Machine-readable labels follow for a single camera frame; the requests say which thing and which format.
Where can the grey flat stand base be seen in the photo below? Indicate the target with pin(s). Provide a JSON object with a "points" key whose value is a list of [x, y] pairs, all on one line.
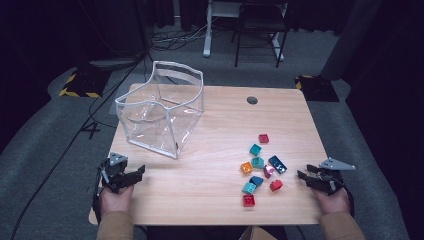
{"points": [[113, 63]]}

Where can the person's left hand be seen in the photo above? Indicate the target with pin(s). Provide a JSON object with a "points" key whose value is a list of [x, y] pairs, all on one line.
{"points": [[115, 201]]}

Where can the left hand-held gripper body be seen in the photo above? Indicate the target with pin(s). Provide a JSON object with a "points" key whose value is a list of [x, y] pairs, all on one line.
{"points": [[115, 170]]}

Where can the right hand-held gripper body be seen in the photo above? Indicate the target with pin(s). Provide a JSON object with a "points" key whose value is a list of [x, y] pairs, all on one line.
{"points": [[330, 181]]}

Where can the orange toy block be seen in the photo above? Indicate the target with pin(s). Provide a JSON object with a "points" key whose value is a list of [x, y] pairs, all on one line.
{"points": [[246, 167]]}

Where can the long dark blue toy block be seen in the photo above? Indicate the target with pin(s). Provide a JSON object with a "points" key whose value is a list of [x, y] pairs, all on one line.
{"points": [[277, 164]]}

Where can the light teal toy block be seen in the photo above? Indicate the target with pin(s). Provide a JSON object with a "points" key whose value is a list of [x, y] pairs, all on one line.
{"points": [[249, 188]]}

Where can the clear plastic zipper bag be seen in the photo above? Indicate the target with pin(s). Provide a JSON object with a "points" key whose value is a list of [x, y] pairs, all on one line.
{"points": [[160, 116]]}

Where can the person's tan jacket hem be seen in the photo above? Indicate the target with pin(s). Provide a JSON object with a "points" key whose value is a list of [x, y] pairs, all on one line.
{"points": [[255, 234]]}

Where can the black base with yellow stripes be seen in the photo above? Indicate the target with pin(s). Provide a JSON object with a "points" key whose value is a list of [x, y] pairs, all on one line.
{"points": [[86, 83], [316, 90]]}

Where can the small red toy block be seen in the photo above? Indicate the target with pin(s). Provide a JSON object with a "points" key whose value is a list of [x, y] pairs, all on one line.
{"points": [[263, 138]]}

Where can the white desk frame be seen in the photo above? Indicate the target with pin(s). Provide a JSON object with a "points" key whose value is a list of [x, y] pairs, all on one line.
{"points": [[207, 33]]}

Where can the grey slanted post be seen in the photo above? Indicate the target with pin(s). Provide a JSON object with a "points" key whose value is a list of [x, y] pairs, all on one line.
{"points": [[350, 36]]}

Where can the person's right hand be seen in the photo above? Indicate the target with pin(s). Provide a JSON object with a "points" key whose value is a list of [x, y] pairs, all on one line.
{"points": [[333, 203]]}

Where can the purple toy block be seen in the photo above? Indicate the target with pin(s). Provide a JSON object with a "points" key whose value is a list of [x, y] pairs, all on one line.
{"points": [[268, 170]]}

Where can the black chair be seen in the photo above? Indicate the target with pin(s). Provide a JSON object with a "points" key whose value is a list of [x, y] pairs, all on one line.
{"points": [[263, 25]]}

